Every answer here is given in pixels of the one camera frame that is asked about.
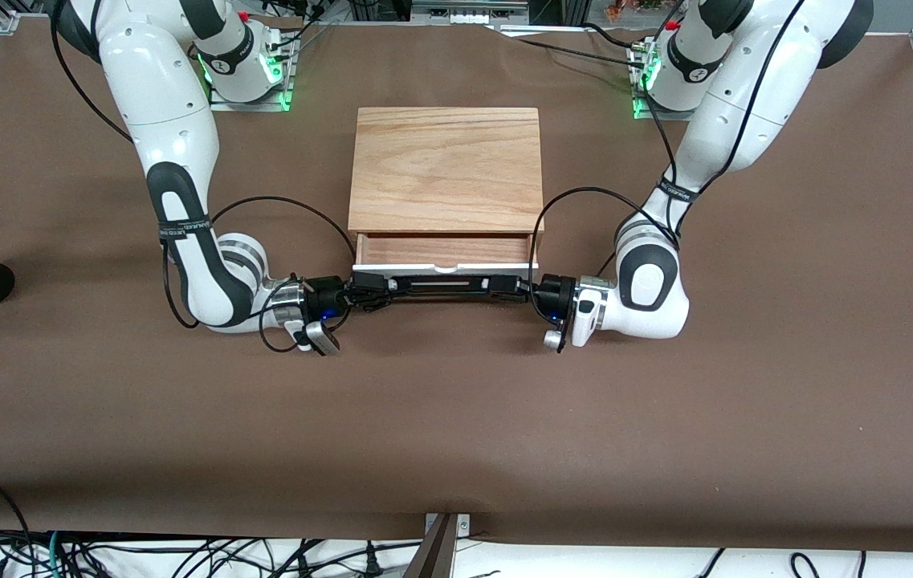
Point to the brown table cover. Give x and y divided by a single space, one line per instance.
456 417

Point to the colourful background item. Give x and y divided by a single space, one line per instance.
633 8

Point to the metal table edge bracket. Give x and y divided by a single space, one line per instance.
464 523

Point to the white-fronted wooden drawer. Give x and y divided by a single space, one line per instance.
444 250

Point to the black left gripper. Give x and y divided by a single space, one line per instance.
556 291

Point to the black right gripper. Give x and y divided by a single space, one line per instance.
326 291

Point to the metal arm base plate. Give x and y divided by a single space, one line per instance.
263 103
653 114

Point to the grey background box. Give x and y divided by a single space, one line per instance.
468 10

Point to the wooden drawer cabinet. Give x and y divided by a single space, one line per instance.
446 164

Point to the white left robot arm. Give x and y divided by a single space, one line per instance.
649 309

